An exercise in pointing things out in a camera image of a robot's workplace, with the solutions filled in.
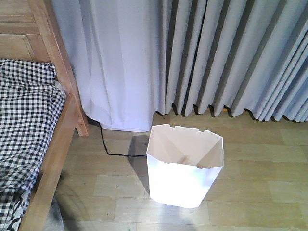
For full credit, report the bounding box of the white plastic trash bin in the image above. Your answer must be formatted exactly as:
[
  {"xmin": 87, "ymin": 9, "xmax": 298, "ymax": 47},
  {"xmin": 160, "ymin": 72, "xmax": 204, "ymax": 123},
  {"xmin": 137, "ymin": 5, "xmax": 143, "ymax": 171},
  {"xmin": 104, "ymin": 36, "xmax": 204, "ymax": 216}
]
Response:
[{"xmin": 146, "ymin": 124, "xmax": 224, "ymax": 208}]

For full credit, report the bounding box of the white sheer curtain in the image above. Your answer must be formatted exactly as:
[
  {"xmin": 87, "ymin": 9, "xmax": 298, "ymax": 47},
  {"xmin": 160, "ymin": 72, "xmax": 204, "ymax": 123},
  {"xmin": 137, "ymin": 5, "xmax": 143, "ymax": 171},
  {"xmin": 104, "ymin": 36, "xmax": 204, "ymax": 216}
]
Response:
[{"xmin": 52, "ymin": 0, "xmax": 167, "ymax": 132}]

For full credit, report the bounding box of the grey pleated curtain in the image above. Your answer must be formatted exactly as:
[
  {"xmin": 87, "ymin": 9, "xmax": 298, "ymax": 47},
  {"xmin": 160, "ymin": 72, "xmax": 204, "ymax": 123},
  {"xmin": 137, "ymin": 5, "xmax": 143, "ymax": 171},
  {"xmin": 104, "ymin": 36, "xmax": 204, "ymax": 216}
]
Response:
[{"xmin": 157, "ymin": 0, "xmax": 308, "ymax": 122}]

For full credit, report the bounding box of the black white checkered blanket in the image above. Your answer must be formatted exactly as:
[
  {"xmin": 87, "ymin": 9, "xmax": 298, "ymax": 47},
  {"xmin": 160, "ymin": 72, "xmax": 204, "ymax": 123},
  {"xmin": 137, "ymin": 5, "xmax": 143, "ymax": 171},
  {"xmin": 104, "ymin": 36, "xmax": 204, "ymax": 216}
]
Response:
[{"xmin": 0, "ymin": 58, "xmax": 66, "ymax": 231}]

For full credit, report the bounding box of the black power cord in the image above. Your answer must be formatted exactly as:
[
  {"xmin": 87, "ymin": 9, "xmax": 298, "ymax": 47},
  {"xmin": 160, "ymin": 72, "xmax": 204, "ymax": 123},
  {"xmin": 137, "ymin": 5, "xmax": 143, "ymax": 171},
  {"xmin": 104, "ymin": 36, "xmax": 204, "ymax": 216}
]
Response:
[{"xmin": 95, "ymin": 121, "xmax": 148, "ymax": 158}]

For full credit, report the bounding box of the wooden bed frame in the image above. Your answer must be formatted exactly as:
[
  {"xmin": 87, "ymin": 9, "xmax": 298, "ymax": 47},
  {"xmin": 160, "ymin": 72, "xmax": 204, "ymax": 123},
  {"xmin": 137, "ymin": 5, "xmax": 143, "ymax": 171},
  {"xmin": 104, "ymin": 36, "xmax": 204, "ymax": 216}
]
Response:
[{"xmin": 0, "ymin": 0, "xmax": 89, "ymax": 231}]

